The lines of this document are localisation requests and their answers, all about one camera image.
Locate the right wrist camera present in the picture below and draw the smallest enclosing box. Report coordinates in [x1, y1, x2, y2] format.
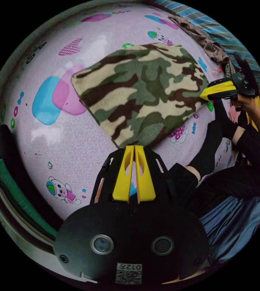
[232, 52, 258, 92]

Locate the person's right hand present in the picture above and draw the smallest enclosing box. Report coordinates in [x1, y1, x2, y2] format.
[231, 93, 259, 114]

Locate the bed with pink printed sheet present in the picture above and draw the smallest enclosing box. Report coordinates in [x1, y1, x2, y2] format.
[0, 3, 236, 222]

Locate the green cloth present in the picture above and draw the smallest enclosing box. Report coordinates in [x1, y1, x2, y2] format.
[0, 151, 59, 238]

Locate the dark blue cloth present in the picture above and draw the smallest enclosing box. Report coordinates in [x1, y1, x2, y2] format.
[199, 194, 260, 264]

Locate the person's body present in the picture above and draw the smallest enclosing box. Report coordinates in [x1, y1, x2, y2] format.
[166, 98, 260, 228]

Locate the brown garment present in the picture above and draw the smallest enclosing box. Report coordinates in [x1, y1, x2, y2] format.
[168, 16, 230, 65]

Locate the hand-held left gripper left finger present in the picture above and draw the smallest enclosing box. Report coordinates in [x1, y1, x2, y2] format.
[112, 145, 135, 203]

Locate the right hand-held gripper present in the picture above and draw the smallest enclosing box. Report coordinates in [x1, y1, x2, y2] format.
[199, 72, 258, 101]

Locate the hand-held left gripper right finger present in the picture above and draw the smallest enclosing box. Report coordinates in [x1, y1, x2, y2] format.
[135, 145, 156, 204]

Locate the blue striped quilt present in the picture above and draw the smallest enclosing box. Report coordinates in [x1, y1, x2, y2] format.
[154, 0, 260, 88]

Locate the army green camouflage garment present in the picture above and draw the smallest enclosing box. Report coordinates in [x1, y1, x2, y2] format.
[71, 42, 213, 150]

